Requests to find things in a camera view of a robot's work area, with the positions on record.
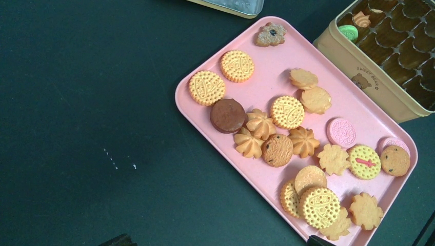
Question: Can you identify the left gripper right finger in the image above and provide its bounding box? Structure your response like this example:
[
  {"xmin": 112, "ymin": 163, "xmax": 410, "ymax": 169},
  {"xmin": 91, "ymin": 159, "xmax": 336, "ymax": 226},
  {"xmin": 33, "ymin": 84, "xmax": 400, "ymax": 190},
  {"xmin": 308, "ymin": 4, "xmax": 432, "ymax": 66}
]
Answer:
[{"xmin": 306, "ymin": 235, "xmax": 335, "ymax": 246}]

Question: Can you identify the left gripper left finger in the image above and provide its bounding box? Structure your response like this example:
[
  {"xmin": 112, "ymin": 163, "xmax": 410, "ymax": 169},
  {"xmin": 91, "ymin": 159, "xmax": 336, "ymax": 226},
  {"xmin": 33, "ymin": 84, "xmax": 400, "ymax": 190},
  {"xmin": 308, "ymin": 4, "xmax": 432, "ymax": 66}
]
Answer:
[{"xmin": 98, "ymin": 233, "xmax": 137, "ymax": 246}]

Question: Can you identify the pink plastic tray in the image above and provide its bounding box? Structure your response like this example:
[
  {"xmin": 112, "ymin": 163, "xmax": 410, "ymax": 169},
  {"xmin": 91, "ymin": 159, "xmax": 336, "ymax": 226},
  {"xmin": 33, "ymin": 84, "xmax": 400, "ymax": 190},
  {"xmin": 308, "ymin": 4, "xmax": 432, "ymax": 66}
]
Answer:
[{"xmin": 175, "ymin": 16, "xmax": 418, "ymax": 240}]

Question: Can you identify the gold cookie tin box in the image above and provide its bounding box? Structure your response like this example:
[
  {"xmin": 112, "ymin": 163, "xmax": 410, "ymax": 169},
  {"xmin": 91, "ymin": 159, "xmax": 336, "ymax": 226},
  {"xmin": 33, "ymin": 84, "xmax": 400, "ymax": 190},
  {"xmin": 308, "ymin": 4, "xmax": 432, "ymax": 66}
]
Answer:
[{"xmin": 313, "ymin": 1, "xmax": 434, "ymax": 123}]

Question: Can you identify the green round cookie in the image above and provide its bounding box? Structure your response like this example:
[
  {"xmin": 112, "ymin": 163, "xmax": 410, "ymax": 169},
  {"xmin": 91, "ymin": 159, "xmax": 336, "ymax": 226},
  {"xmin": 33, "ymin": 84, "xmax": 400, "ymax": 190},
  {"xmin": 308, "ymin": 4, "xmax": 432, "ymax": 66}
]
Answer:
[{"xmin": 338, "ymin": 25, "xmax": 359, "ymax": 42}]

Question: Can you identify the beige flower cookie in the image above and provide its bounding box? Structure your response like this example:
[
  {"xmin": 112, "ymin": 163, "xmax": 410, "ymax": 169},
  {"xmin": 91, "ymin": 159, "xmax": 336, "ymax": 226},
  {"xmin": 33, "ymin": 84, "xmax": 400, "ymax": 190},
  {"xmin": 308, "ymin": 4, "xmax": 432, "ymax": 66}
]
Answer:
[
  {"xmin": 317, "ymin": 144, "xmax": 351, "ymax": 176},
  {"xmin": 300, "ymin": 87, "xmax": 332, "ymax": 114}
]

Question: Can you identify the yellow cookie red mark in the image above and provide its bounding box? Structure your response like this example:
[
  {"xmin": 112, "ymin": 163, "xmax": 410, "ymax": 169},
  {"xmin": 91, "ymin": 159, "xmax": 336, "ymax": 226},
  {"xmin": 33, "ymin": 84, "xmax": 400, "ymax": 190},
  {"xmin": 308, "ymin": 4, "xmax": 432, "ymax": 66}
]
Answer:
[{"xmin": 347, "ymin": 145, "xmax": 381, "ymax": 180}]

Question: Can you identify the brown chip cookie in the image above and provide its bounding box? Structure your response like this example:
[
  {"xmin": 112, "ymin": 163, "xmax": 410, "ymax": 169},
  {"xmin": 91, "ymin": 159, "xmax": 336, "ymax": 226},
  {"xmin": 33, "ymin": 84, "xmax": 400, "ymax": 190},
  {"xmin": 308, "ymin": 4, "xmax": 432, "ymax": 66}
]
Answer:
[
  {"xmin": 262, "ymin": 134, "xmax": 293, "ymax": 168},
  {"xmin": 380, "ymin": 145, "xmax": 410, "ymax": 177}
]

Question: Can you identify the orange swirl cookie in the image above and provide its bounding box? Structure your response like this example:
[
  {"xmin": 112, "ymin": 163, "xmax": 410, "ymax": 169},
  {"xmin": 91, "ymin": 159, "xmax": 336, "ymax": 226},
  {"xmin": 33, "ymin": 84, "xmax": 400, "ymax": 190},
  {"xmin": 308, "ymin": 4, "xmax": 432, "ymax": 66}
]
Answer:
[
  {"xmin": 233, "ymin": 127, "xmax": 264, "ymax": 158},
  {"xmin": 246, "ymin": 109, "xmax": 276, "ymax": 140},
  {"xmin": 288, "ymin": 126, "xmax": 320, "ymax": 158}
]

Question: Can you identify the pale pink cookie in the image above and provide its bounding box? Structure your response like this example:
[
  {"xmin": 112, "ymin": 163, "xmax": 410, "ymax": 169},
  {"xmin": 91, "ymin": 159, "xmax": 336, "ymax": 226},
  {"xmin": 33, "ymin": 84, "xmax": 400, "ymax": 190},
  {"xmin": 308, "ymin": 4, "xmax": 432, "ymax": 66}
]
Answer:
[
  {"xmin": 327, "ymin": 117, "xmax": 356, "ymax": 148},
  {"xmin": 377, "ymin": 137, "xmax": 410, "ymax": 155}
]

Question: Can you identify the dark chocolate cookie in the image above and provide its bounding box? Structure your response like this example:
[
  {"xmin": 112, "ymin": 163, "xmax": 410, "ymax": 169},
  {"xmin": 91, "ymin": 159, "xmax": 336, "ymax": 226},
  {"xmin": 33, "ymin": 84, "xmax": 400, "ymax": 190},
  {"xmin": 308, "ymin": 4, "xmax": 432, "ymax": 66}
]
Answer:
[{"xmin": 210, "ymin": 98, "xmax": 247, "ymax": 134}]

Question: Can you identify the beige round cookie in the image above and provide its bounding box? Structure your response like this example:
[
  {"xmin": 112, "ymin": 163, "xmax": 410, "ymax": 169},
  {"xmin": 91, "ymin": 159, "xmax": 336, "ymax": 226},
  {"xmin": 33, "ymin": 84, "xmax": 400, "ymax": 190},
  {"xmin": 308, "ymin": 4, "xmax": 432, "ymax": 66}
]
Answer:
[{"xmin": 289, "ymin": 69, "xmax": 318, "ymax": 90}]

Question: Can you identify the brown flower cookie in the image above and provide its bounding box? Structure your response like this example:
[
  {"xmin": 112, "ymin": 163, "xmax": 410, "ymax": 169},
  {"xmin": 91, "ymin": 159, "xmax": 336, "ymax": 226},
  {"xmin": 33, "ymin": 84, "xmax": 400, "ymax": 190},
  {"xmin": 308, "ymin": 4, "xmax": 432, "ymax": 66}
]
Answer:
[{"xmin": 255, "ymin": 22, "xmax": 286, "ymax": 47}]

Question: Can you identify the clear plastic lid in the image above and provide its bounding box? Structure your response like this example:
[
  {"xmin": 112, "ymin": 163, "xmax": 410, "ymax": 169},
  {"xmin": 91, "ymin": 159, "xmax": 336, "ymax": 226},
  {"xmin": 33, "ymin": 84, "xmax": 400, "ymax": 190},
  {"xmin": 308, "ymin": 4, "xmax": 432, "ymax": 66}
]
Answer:
[{"xmin": 189, "ymin": 0, "xmax": 264, "ymax": 19}]

